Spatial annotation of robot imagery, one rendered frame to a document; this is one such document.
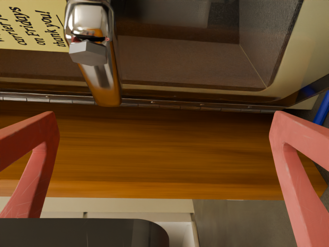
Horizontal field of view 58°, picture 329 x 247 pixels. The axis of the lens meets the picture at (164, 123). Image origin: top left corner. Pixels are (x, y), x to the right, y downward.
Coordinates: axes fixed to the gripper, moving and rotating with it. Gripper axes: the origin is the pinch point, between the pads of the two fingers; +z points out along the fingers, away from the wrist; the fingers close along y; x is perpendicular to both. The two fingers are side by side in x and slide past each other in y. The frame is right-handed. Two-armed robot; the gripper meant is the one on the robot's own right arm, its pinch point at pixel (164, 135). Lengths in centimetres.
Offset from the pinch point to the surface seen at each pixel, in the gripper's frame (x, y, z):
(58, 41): -0.3, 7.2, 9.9
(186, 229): 107, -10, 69
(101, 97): 0.3, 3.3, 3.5
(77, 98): 10.1, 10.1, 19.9
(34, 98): 10.4, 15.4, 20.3
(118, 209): 91, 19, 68
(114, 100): 0.7, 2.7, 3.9
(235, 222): 50, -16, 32
